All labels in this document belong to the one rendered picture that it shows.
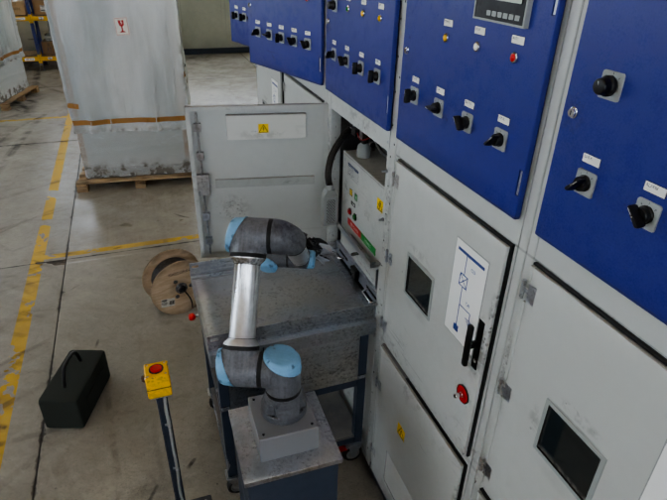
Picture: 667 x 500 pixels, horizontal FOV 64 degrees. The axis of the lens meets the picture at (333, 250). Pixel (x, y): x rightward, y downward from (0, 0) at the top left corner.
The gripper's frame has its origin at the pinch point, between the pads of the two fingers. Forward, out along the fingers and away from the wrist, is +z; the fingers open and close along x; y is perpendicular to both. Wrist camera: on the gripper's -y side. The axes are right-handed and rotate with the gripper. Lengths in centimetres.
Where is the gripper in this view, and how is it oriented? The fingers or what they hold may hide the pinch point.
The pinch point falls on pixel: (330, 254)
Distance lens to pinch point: 234.1
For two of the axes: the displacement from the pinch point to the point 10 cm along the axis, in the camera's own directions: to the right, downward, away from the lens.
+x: 4.9, -8.3, -2.8
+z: 8.0, 3.0, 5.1
